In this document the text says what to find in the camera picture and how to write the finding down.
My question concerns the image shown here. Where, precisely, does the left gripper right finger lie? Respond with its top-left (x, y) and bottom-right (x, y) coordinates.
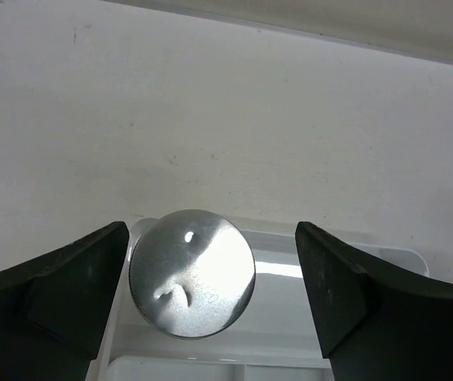
top-left (295, 221), bottom-right (453, 380)

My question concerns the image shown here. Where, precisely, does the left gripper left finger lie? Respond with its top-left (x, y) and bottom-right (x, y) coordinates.
top-left (0, 221), bottom-right (129, 380)

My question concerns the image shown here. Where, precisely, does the silver-lid blue-label shaker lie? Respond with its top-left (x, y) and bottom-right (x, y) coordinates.
top-left (129, 210), bottom-right (256, 340)

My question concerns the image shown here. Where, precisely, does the clear plastic organizer tray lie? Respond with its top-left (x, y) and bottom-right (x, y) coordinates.
top-left (98, 216), bottom-right (429, 381)

